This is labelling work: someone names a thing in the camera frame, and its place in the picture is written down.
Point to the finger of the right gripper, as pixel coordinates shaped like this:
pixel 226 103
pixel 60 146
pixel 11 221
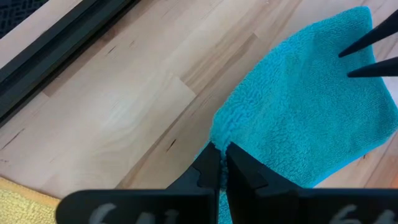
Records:
pixel 379 69
pixel 379 32

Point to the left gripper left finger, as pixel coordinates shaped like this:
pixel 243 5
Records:
pixel 205 174

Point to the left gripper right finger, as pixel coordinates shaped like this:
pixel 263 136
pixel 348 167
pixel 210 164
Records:
pixel 248 186

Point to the teal microfiber towel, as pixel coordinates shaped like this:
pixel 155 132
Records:
pixel 295 109

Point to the yellow microfiber towel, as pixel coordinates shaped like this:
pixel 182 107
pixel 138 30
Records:
pixel 21 205

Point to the black perforated floor grate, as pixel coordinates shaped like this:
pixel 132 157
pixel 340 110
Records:
pixel 15 12

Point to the black aluminium table frame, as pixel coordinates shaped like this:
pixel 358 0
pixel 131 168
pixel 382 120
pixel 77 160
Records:
pixel 46 59

